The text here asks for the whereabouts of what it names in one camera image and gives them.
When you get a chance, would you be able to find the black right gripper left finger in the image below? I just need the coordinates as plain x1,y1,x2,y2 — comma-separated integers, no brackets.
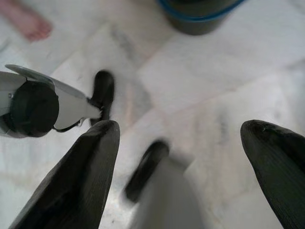
10,120,121,229

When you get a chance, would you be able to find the silver robot right leg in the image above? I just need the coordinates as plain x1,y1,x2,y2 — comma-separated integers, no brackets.
137,156,205,229

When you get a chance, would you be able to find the dark blue-rimmed rubbish bin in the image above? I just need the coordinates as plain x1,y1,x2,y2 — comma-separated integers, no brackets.
156,0,246,36

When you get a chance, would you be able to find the bare person foot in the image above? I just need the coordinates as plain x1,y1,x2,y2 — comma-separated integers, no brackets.
0,0,52,42

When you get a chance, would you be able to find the silver robot leg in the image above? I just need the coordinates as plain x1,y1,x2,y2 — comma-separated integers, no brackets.
0,64,102,139
137,156,205,229

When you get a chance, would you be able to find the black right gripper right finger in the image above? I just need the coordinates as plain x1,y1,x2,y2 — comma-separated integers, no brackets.
240,119,305,229

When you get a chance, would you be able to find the silver robot left leg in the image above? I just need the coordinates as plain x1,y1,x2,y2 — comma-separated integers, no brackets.
0,64,102,139

